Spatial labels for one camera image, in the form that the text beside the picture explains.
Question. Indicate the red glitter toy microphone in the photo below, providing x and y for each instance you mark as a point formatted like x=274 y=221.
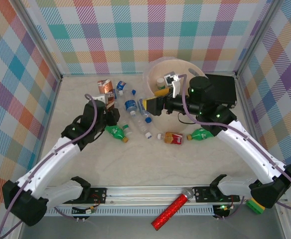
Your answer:
x=170 y=211

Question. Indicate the clear bottle wide blue label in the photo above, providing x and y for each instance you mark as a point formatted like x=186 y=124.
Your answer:
x=130 y=104

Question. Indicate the orange drink bottle red label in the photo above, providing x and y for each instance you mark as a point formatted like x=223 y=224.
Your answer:
x=175 y=138

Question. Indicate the green bottle orange cap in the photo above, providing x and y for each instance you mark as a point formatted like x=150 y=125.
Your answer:
x=200 y=134
x=115 y=132

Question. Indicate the brown label drink bottle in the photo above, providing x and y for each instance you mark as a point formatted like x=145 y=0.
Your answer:
x=105 y=85

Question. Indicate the aluminium frame post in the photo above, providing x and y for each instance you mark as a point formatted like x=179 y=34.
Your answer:
x=257 y=37
x=41 y=42

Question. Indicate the white cap bottle green label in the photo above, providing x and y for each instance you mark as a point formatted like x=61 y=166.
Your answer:
x=160 y=81

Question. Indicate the small bottle white green cap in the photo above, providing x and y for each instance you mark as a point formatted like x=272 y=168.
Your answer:
x=126 y=127

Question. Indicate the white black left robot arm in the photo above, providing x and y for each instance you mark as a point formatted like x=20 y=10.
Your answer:
x=48 y=164

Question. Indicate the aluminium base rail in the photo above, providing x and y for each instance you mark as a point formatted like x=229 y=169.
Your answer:
x=148 y=196

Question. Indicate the beige round bin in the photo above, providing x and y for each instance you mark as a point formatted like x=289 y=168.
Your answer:
x=158 y=69

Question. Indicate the green yellow toy block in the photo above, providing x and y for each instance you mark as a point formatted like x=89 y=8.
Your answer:
x=255 y=206

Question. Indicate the clear bottle blue label white cap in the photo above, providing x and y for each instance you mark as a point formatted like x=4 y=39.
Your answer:
x=120 y=93

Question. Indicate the long clear bottle without label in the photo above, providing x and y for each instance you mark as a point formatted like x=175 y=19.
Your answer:
x=141 y=127

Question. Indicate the clear bottle pale label blue cap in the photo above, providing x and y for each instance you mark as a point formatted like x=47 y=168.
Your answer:
x=148 y=119

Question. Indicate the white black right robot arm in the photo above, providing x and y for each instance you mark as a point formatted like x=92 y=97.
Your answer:
x=242 y=147

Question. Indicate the clear bottle round logo label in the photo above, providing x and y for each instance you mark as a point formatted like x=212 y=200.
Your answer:
x=121 y=85

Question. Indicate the black flat rectangular case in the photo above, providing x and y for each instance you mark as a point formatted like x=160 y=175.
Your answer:
x=225 y=87

